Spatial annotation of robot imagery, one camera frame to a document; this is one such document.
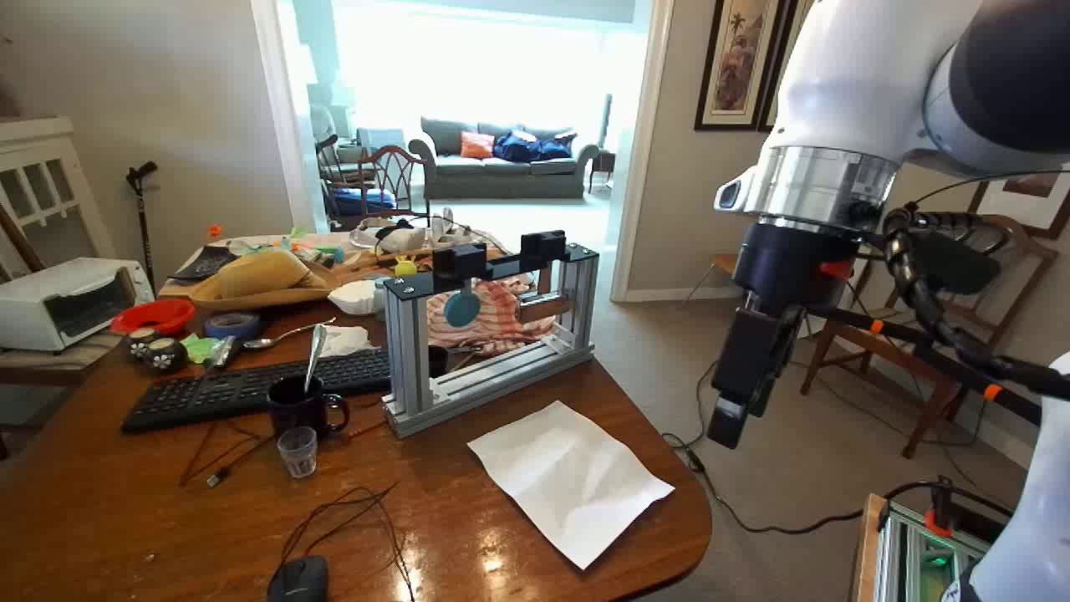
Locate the small black camera box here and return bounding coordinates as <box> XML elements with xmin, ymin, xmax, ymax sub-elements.
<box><xmin>433</xmin><ymin>239</ymin><xmax>491</xmax><ymax>293</ymax></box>

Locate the white bowl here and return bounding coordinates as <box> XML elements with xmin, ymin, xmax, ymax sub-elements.
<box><xmin>324</xmin><ymin>277</ymin><xmax>390</xmax><ymax>317</ymax></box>

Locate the black pole with orange tape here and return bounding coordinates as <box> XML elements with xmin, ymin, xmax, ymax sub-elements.
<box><xmin>796</xmin><ymin>302</ymin><xmax>1070</xmax><ymax>403</ymax></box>

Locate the black floor cable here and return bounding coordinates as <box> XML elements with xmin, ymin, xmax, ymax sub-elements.
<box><xmin>663</xmin><ymin>427</ymin><xmax>951</xmax><ymax>538</ymax></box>

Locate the small clear glass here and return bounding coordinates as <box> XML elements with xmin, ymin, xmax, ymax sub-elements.
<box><xmin>275</xmin><ymin>423</ymin><xmax>324</xmax><ymax>486</ymax></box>

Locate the grey aluminium frame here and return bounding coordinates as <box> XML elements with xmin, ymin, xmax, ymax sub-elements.
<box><xmin>375</xmin><ymin>245</ymin><xmax>601</xmax><ymax>442</ymax></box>

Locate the silver spoon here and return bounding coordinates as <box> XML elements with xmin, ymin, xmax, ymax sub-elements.
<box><xmin>303</xmin><ymin>322</ymin><xmax>332</xmax><ymax>393</ymax></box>

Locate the orange striped cloth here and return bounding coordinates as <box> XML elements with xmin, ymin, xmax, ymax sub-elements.
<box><xmin>424</xmin><ymin>274</ymin><xmax>563</xmax><ymax>362</ymax></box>

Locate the teal round disc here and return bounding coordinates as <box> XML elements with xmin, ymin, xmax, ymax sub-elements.
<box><xmin>441</xmin><ymin>285</ymin><xmax>485</xmax><ymax>331</ymax></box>

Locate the black walking cane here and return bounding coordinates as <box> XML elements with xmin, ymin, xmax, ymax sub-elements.
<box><xmin>125</xmin><ymin>160</ymin><xmax>162</xmax><ymax>293</ymax></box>

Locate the black flat tray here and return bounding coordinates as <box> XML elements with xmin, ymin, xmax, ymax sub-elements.
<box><xmin>172</xmin><ymin>245</ymin><xmax>240</xmax><ymax>285</ymax></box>

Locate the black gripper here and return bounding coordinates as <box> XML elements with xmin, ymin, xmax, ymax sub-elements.
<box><xmin>706</xmin><ymin>217</ymin><xmax>863</xmax><ymax>451</ymax></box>

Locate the white matted framed picture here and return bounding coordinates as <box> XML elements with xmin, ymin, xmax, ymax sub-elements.
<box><xmin>966</xmin><ymin>163</ymin><xmax>1070</xmax><ymax>245</ymax></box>

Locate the black framed picture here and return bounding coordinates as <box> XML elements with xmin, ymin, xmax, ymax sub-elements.
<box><xmin>761</xmin><ymin>0</ymin><xmax>811</xmax><ymax>134</ymax></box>
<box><xmin>692</xmin><ymin>0</ymin><xmax>791</xmax><ymax>134</ymax></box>

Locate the orange cushion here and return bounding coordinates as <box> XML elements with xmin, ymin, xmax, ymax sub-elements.
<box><xmin>459</xmin><ymin>131</ymin><xmax>500</xmax><ymax>163</ymax></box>

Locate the dark wooden dining chair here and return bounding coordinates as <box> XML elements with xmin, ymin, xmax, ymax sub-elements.
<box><xmin>353</xmin><ymin>144</ymin><xmax>434</xmax><ymax>228</ymax></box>

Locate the blue seat cushion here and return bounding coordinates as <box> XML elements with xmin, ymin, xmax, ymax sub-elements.
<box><xmin>324</xmin><ymin>182</ymin><xmax>403</xmax><ymax>220</ymax></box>

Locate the blue tape roll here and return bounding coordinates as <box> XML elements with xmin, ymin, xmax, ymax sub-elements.
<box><xmin>200</xmin><ymin>309</ymin><xmax>266</xmax><ymax>345</ymax></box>

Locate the thin dark cable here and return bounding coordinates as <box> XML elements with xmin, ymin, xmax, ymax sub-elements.
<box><xmin>179</xmin><ymin>411</ymin><xmax>281</xmax><ymax>490</ymax></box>

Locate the black computer keyboard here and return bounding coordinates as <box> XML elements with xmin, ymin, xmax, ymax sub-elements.
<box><xmin>116</xmin><ymin>347</ymin><xmax>394</xmax><ymax>437</ymax></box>

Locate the black mug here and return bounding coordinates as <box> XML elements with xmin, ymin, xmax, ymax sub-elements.
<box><xmin>266</xmin><ymin>373</ymin><xmax>353</xmax><ymax>442</ymax></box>

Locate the black round container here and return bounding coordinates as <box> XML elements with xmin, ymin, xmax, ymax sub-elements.
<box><xmin>125</xmin><ymin>331</ymin><xmax>191</xmax><ymax>377</ymax></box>

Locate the mustard yellow cloth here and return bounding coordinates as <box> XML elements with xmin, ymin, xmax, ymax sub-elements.
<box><xmin>181</xmin><ymin>245</ymin><xmax>332</xmax><ymax>309</ymax></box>

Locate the black mouse cable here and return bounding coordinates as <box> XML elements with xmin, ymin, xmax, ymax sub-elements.
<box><xmin>278</xmin><ymin>478</ymin><xmax>420</xmax><ymax>602</ymax></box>

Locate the wide black camera box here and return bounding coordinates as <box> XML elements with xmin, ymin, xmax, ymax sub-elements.
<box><xmin>519</xmin><ymin>228</ymin><xmax>569</xmax><ymax>274</ymax></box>

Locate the brown wooden chair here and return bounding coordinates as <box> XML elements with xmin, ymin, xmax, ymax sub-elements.
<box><xmin>799</xmin><ymin>210</ymin><xmax>1064</xmax><ymax>460</ymax></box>

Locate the black computer mouse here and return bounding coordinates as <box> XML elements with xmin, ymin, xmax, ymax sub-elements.
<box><xmin>266</xmin><ymin>550</ymin><xmax>334</xmax><ymax>602</ymax></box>

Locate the green crumpled item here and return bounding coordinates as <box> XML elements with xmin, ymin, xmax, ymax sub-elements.
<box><xmin>181</xmin><ymin>331</ymin><xmax>230</xmax><ymax>369</ymax></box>

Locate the wooden crate with metal rails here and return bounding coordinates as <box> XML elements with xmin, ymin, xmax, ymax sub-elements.
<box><xmin>852</xmin><ymin>490</ymin><xmax>996</xmax><ymax>602</ymax></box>

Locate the white napkin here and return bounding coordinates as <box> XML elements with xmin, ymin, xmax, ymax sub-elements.
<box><xmin>315</xmin><ymin>322</ymin><xmax>378</xmax><ymax>362</ymax></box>

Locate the red bowl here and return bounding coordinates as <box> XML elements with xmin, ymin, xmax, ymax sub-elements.
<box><xmin>112</xmin><ymin>297</ymin><xmax>200</xmax><ymax>341</ymax></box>

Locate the orange black clamp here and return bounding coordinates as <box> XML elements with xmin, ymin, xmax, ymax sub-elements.
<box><xmin>921</xmin><ymin>478</ymin><xmax>970</xmax><ymax>542</ymax></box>

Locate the dark grey sofa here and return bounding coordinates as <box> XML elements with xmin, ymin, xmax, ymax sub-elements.
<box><xmin>406</xmin><ymin>112</ymin><xmax>605</xmax><ymax>205</ymax></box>

